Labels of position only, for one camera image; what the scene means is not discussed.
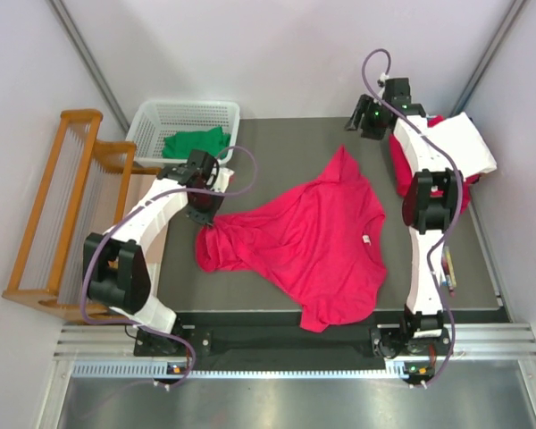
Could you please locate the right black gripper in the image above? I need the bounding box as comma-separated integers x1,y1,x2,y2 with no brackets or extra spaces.
344,95,389,141

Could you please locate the pink t shirt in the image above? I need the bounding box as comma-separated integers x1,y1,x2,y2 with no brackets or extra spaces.
389,115,483,210
195,147,388,332

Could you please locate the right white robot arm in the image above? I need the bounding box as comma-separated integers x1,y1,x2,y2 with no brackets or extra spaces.
344,73,464,360

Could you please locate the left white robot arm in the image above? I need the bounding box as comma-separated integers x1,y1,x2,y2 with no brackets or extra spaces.
80,149,234,355

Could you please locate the brown cardboard sheet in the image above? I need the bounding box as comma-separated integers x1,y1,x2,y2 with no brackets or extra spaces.
80,173,171,265

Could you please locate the green t shirt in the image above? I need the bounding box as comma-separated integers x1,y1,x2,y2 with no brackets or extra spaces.
162,127,231,159

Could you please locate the folded pink t shirt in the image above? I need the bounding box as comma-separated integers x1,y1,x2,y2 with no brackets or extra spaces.
389,115,483,210

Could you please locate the folded white t shirt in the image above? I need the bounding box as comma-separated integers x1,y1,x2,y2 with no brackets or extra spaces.
425,113,498,179

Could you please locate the white plastic laundry basket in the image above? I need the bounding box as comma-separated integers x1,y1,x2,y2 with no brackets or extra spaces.
127,100,240,167

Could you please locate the wooden rack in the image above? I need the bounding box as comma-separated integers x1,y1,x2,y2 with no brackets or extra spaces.
3,109,159,324

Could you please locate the bundle of marker pens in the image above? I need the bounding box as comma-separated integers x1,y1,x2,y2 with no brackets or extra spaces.
441,246,456,297

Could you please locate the grey slotted cable duct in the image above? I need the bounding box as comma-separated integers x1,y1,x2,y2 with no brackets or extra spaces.
71,360,427,380

